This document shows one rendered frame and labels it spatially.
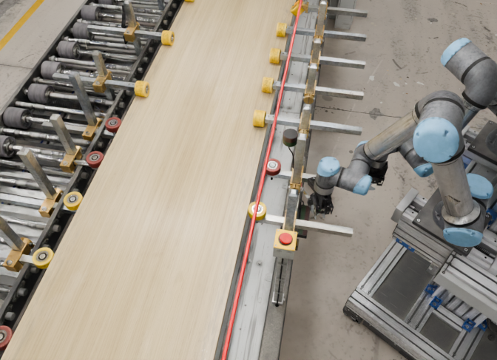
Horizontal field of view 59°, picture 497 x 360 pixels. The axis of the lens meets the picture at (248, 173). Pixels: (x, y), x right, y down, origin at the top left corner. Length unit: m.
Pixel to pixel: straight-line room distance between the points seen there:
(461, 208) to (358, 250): 1.43
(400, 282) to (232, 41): 1.68
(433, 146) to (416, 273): 1.44
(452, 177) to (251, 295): 1.02
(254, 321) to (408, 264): 1.07
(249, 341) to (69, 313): 0.72
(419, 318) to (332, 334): 0.48
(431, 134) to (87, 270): 1.33
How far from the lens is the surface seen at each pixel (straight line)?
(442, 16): 4.96
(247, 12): 2.96
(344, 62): 2.50
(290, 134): 1.78
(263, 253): 2.08
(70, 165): 2.24
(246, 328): 1.95
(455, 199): 1.49
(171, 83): 2.45
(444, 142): 1.29
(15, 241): 2.01
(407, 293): 2.59
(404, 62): 4.23
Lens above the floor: 2.48
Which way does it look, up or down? 53 degrees down
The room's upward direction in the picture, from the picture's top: 1 degrees counter-clockwise
